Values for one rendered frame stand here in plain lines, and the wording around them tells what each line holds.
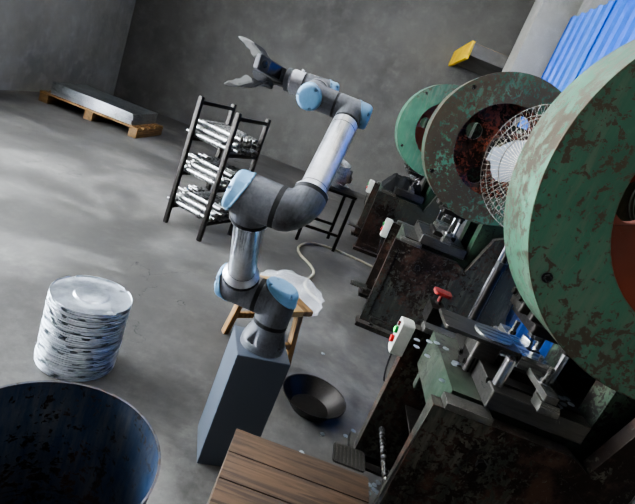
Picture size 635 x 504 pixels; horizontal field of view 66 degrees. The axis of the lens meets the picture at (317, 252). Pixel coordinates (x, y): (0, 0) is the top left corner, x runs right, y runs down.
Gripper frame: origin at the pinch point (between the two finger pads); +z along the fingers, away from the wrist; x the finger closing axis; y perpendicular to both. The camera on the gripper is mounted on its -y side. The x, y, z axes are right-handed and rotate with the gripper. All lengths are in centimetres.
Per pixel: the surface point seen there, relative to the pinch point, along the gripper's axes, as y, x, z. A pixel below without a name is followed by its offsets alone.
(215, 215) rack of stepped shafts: 187, -68, 48
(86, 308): 9, -96, 26
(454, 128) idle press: 122, 28, -84
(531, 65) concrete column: 469, 200, -175
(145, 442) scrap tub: -52, -96, -28
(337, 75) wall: 622, 157, 68
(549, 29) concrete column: 461, 241, -178
